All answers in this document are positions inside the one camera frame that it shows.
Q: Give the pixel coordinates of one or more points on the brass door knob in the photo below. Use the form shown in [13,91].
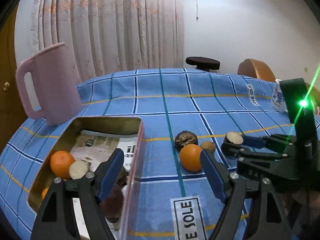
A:
[6,86]

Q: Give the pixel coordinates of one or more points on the white blue floral cup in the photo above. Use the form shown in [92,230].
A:
[278,101]

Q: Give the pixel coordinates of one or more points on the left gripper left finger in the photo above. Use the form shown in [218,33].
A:
[67,200]

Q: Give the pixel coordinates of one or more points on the gold metal tin tray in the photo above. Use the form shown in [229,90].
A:
[111,125]

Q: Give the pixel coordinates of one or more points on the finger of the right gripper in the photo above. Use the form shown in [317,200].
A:
[272,142]
[236,151]

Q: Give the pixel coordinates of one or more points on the pink floral curtain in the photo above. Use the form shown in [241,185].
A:
[110,36]

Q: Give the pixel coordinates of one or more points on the cut brown fruit half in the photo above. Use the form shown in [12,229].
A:
[78,169]

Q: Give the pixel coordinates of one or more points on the dark brown passion fruit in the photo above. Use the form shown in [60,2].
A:
[122,177]

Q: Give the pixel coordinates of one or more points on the printed paper sheet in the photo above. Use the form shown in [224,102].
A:
[97,147]

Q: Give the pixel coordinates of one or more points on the purple round fruit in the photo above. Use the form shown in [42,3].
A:
[112,206]

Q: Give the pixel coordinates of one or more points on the blue plaid tablecloth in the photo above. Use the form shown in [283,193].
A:
[167,101]

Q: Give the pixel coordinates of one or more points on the dark round stool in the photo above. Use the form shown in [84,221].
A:
[203,63]

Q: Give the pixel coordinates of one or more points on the pink plastic pitcher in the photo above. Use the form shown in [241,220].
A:
[53,72]

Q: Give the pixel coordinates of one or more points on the brown wooden door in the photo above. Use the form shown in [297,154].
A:
[12,113]

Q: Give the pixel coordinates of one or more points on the brown wooden chair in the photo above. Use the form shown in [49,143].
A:
[256,69]

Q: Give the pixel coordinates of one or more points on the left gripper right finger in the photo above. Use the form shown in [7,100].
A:
[267,218]

